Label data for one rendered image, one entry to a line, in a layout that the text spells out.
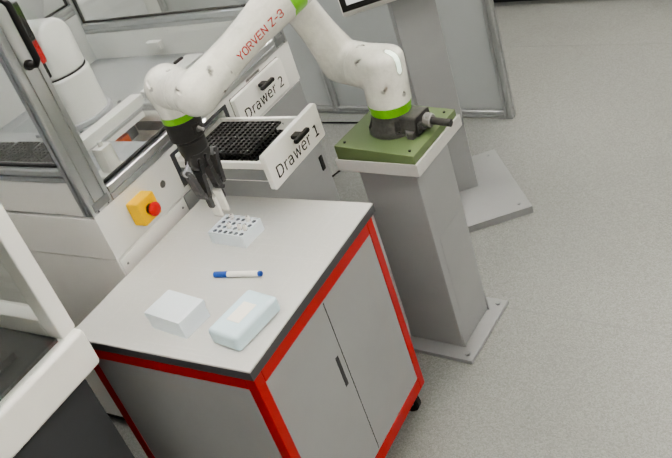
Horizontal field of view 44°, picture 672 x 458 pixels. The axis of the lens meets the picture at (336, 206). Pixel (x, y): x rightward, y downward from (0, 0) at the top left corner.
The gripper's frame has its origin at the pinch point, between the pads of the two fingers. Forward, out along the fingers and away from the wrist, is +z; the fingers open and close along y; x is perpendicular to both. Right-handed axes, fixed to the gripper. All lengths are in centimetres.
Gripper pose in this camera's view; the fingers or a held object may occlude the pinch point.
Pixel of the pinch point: (218, 202)
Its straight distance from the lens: 219.6
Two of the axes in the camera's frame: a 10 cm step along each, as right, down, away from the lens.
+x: -8.1, -0.9, 5.8
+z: 2.8, 8.1, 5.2
